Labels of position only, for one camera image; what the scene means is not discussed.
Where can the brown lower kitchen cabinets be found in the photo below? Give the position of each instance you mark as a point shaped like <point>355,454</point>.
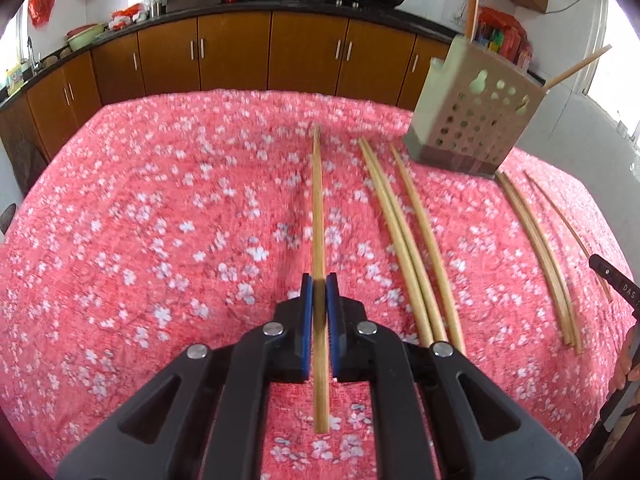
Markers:
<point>225,55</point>

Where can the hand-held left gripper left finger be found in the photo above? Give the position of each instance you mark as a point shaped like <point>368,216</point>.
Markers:
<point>306,322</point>

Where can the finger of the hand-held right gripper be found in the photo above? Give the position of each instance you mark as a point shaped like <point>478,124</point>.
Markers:
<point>604,269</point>

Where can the kitchen faucet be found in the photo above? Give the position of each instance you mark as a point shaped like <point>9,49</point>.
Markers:
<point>31,57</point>

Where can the black kitchen countertop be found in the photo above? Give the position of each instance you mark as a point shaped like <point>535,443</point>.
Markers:
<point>280,8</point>

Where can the person's right hand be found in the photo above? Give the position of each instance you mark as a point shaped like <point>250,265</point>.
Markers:
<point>629,355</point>

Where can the red bag of condiment bottles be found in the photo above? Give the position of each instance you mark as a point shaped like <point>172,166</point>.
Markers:
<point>502,35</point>

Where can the beige perforated chopstick holder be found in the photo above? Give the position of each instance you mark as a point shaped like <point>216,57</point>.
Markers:
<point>480,125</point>

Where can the yellow dish soap bottle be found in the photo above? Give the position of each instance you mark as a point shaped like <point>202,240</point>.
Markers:
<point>15,79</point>

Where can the hanging red plastic bag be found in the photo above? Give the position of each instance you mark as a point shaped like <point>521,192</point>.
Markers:
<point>42,6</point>

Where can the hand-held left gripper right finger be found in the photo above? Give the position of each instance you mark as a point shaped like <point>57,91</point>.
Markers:
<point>334,325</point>

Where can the red floral tablecloth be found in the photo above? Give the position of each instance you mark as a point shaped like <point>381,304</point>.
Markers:
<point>150,260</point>

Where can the green basin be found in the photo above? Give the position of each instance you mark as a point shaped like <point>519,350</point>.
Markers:
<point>86,37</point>

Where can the red and white bag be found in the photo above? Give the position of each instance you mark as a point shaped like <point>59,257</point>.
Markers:
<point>127,16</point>

